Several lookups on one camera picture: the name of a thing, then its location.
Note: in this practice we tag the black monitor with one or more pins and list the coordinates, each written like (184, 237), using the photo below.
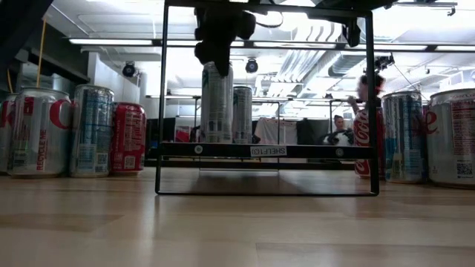
(170, 130)

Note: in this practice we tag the long ceiling light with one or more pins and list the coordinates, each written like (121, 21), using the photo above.
(401, 47)
(111, 42)

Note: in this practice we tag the red white box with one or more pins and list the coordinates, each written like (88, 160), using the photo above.
(182, 134)

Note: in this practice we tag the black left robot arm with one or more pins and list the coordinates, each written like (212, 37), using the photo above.
(15, 22)

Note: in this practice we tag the silver ventilation duct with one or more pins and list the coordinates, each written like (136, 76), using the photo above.
(345, 65)

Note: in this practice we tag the silver Diet Coke can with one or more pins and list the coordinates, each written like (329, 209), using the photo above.
(39, 148)
(5, 148)
(451, 141)

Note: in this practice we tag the wooden shelf with black frame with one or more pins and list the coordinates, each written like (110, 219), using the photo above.
(222, 150)

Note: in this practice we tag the black ceiling camera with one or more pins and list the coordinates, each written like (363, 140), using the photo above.
(384, 62)

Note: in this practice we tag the slim silver blue can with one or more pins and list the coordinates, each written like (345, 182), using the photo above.
(402, 137)
(91, 130)

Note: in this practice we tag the tall white energy drink can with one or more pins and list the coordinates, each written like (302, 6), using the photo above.
(243, 115)
(213, 111)

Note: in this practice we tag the red Coca-Cola can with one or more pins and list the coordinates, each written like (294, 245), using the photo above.
(359, 137)
(128, 137)

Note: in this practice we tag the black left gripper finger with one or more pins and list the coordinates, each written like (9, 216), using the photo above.
(203, 52)
(222, 55)

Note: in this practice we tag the person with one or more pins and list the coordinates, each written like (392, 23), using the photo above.
(339, 128)
(367, 91)

